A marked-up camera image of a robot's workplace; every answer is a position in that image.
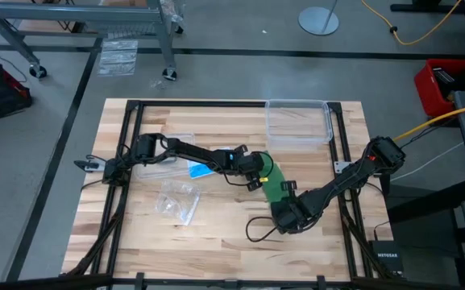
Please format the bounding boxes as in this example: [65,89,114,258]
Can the red plastic bin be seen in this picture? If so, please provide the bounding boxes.
[413,59,465,118]

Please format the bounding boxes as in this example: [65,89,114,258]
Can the yellow hanging cable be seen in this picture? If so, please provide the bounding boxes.
[392,99,465,142]

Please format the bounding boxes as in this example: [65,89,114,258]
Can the green elastic bandage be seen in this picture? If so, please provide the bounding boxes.
[260,159,296,205]

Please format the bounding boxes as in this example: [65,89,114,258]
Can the round grey stand base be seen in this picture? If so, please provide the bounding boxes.
[298,0,340,36]

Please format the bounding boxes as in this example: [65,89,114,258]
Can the clear plastic storage bin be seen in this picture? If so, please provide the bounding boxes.
[264,98,334,151]

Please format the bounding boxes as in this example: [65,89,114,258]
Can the blue white pill organizer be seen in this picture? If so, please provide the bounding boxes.
[186,147,233,180]

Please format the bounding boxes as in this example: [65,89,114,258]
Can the black stand legs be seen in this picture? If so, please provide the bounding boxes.
[390,0,465,57]

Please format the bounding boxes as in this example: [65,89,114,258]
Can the black network switch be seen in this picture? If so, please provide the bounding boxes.
[371,240,405,278]

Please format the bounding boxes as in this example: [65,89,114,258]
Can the clear plastic sheet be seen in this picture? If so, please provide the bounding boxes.
[97,39,139,78]

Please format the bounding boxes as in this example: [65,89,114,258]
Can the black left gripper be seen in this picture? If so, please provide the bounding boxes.
[219,143,266,193]

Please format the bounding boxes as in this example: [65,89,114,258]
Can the clear plastic zip bag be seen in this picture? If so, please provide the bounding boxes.
[154,180,201,226]

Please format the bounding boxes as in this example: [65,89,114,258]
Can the yellow floor cable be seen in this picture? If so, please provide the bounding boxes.
[359,0,463,47]

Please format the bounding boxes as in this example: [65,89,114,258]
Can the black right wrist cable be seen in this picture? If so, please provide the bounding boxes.
[245,216,284,243]

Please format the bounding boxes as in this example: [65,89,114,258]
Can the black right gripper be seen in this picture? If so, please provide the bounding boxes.
[269,180,318,236]

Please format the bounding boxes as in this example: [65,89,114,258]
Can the black rig crossbar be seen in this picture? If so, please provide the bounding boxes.
[0,273,465,290]

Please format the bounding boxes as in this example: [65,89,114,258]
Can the black aluminium table frame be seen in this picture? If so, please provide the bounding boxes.
[60,99,396,283]

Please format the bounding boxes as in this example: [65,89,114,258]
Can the thin white cable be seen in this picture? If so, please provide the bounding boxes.
[390,141,465,181]

